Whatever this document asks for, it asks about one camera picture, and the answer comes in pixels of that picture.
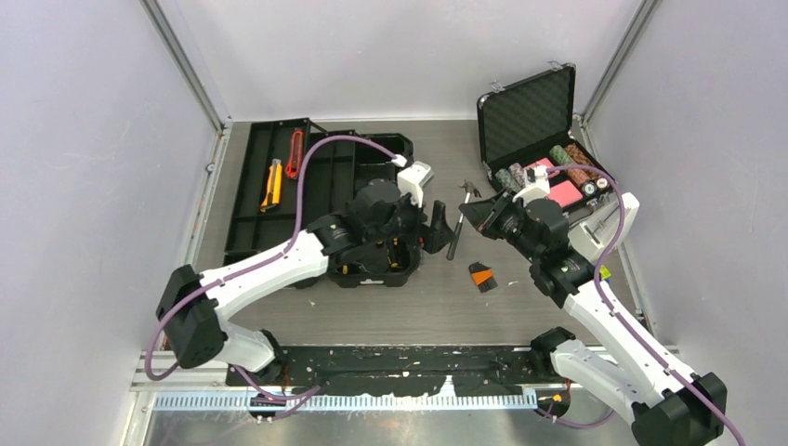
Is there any black poker chip case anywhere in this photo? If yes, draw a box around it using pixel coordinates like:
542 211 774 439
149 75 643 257
476 63 602 192

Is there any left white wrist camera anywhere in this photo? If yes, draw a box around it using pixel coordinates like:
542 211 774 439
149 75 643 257
392 155 434 208

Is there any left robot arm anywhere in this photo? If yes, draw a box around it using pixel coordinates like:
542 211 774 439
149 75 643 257
155 180 453 385

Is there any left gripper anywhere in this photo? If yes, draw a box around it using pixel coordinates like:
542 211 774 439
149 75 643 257
366 186 454 254

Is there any orange black brush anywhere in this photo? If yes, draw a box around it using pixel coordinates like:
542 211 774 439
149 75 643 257
468 262 498 294

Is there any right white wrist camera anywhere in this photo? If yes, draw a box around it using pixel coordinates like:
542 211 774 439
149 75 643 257
511 164 550 205

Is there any black plastic toolbox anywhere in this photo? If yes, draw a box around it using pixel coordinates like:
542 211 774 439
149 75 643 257
223 118 422 288

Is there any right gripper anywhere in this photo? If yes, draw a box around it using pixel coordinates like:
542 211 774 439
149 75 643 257
460 187 541 264

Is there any yellow utility knife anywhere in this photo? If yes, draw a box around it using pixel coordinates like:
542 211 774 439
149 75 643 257
259 158 282 213

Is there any white stand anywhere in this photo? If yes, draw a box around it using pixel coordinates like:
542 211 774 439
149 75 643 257
569 192 639 264

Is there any small black screwdriver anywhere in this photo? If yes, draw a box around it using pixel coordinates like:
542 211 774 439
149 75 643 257
446 180 481 261

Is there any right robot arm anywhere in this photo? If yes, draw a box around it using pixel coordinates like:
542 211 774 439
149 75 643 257
459 192 728 445

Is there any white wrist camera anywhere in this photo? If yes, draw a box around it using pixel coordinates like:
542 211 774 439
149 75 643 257
511 164 550 205
392 155 434 208

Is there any colourful small object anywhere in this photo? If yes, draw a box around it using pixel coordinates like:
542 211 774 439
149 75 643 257
599 265 611 282

